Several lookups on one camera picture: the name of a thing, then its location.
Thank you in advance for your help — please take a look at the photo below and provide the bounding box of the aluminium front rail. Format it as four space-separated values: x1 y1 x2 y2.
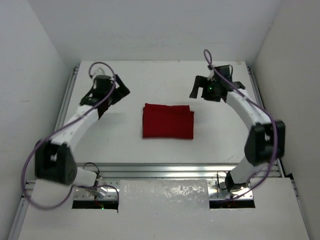
77 163 236 179

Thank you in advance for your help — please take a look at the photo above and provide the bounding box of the red t-shirt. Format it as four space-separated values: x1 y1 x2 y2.
142 103 194 140

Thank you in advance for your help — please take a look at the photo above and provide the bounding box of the white foam panel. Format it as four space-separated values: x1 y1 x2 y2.
119 179 210 214

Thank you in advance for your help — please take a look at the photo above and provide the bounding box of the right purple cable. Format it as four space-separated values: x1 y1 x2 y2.
203 48 280 201

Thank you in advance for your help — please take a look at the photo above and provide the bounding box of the aluminium side rail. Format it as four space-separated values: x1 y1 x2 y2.
246 65 265 110
54 65 80 130

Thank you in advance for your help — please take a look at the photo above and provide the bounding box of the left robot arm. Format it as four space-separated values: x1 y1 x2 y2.
34 75 130 188

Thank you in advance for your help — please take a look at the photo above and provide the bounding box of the purple cable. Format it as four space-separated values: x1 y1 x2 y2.
203 48 280 201
21 61 121 211

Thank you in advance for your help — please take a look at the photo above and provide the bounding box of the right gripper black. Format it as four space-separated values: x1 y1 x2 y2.
190 76 221 103

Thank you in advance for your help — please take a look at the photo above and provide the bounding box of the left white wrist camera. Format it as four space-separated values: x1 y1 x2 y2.
92 67 106 76

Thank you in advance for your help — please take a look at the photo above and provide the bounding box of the right aluminium side rail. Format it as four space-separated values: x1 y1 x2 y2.
246 65 265 110

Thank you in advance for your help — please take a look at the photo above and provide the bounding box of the left aluminium side rail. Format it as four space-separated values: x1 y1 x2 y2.
54 65 80 130

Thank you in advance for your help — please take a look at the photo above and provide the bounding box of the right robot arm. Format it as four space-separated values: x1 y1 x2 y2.
189 65 286 192

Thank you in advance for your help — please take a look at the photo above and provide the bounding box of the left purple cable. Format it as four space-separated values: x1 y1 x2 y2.
21 61 121 211

